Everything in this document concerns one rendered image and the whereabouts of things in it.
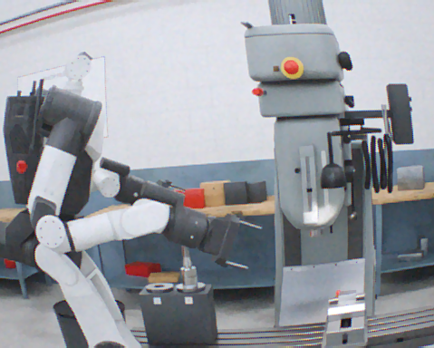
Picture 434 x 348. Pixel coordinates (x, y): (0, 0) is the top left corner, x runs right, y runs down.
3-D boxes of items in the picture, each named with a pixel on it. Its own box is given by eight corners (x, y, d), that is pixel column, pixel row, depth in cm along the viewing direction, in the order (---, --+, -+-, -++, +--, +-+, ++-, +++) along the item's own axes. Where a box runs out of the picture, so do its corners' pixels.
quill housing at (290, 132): (346, 227, 187) (338, 113, 184) (277, 234, 191) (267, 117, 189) (348, 216, 205) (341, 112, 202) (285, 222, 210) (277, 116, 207)
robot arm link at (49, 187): (19, 236, 140) (45, 144, 142) (19, 229, 152) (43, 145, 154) (61, 255, 143) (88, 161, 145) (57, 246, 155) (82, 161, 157)
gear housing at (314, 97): (344, 113, 180) (339, 79, 179) (259, 118, 186) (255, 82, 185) (347, 112, 213) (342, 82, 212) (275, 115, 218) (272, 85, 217)
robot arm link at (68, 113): (36, 140, 143) (57, 84, 144) (35, 141, 151) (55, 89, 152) (78, 157, 146) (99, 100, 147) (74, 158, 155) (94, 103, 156)
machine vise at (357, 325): (367, 345, 177) (369, 315, 176) (321, 352, 180) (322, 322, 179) (366, 313, 211) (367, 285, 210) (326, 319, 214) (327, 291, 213)
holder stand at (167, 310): (213, 343, 203) (207, 289, 202) (147, 343, 206) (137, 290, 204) (217, 333, 215) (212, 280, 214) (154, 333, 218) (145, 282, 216)
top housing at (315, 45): (341, 77, 170) (331, 22, 169) (245, 82, 176) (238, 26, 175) (345, 82, 215) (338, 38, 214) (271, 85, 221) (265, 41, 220)
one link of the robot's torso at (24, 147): (1, 218, 150) (12, 78, 147) (-2, 196, 182) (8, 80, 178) (102, 227, 161) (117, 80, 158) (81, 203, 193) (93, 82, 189)
